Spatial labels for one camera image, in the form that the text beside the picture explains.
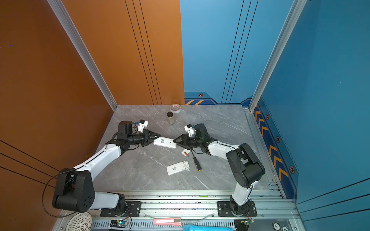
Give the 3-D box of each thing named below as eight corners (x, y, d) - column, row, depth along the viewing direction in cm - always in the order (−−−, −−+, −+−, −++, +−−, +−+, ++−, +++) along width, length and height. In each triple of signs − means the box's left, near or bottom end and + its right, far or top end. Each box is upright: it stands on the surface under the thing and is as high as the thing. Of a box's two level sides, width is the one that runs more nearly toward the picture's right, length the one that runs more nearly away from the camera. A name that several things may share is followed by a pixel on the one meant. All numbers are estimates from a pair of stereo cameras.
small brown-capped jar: (168, 125, 111) (166, 116, 103) (168, 120, 114) (167, 111, 106) (174, 125, 111) (173, 116, 103) (174, 120, 114) (173, 111, 106)
